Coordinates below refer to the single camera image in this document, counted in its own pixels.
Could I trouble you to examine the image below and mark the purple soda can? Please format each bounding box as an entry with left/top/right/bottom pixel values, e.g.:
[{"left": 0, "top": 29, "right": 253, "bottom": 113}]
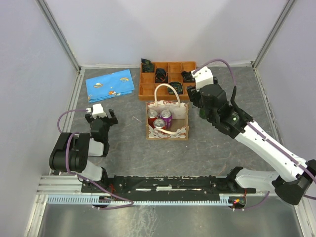
[{"left": 159, "top": 109, "right": 172, "bottom": 128}]

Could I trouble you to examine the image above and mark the green glass bottle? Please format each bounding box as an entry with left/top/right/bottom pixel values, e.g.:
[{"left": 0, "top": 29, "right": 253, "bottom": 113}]
[{"left": 199, "top": 108, "right": 208, "bottom": 119}]

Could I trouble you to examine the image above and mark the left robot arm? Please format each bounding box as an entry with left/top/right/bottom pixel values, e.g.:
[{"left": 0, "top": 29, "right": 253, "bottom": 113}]
[{"left": 49, "top": 108, "right": 118, "bottom": 193}]

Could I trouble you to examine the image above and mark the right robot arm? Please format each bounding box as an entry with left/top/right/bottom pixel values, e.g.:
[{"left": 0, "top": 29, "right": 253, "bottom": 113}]
[{"left": 187, "top": 84, "right": 316, "bottom": 205}]

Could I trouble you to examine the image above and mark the canvas tote bag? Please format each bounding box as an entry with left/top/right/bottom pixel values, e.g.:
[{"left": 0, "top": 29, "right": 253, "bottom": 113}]
[{"left": 146, "top": 83, "right": 189, "bottom": 141}]

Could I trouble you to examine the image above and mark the rolled black tie right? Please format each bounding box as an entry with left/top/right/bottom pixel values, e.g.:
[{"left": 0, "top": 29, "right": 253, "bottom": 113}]
[{"left": 181, "top": 71, "right": 195, "bottom": 83}]

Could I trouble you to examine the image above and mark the blue space print cloth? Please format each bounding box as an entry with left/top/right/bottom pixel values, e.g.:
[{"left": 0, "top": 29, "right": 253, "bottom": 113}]
[{"left": 85, "top": 70, "right": 135, "bottom": 103}]

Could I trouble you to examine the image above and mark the rolled black orange tie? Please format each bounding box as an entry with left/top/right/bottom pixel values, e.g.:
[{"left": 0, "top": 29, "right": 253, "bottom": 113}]
[{"left": 155, "top": 68, "right": 168, "bottom": 83}]

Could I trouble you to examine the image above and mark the red soda can rear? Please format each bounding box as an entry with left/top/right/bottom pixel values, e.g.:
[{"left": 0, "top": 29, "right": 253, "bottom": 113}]
[{"left": 147, "top": 109, "right": 159, "bottom": 122}]

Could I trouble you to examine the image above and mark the red soda can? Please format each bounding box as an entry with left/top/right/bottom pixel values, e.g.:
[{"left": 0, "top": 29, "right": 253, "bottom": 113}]
[
  {"left": 147, "top": 109, "right": 159, "bottom": 122},
  {"left": 153, "top": 118, "right": 166, "bottom": 129}
]

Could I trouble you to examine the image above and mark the red soda can front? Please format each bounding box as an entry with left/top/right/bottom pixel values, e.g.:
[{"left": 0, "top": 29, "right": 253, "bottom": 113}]
[{"left": 153, "top": 118, "right": 166, "bottom": 129}]

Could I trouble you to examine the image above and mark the wooden compartment tray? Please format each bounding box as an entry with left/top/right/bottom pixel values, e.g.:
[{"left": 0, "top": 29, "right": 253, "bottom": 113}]
[{"left": 139, "top": 61, "right": 197, "bottom": 101}]

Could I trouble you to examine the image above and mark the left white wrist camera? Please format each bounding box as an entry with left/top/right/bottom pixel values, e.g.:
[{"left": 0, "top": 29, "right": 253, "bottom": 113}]
[{"left": 86, "top": 104, "right": 107, "bottom": 119}]

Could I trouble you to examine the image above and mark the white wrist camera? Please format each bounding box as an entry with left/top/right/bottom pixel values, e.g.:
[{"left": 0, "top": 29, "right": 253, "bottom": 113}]
[
  {"left": 191, "top": 66, "right": 214, "bottom": 91},
  {"left": 86, "top": 104, "right": 107, "bottom": 119}
]

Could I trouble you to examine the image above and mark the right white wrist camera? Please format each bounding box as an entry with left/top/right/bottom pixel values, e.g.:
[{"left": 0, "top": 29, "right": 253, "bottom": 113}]
[{"left": 191, "top": 66, "right": 214, "bottom": 91}]

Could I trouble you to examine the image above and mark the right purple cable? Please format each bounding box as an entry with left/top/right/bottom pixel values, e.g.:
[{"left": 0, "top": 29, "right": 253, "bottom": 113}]
[{"left": 195, "top": 58, "right": 316, "bottom": 212}]

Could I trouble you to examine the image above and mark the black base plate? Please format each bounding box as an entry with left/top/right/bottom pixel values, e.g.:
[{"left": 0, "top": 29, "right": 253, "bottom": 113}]
[{"left": 80, "top": 175, "right": 257, "bottom": 201}]

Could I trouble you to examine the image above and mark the light blue cable duct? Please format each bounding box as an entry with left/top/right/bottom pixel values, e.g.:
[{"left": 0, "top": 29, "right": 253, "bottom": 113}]
[{"left": 46, "top": 193, "right": 235, "bottom": 205}]

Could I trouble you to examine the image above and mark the aluminium frame rail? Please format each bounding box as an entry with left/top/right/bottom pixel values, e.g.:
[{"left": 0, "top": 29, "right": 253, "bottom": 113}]
[{"left": 36, "top": 174, "right": 84, "bottom": 195}]

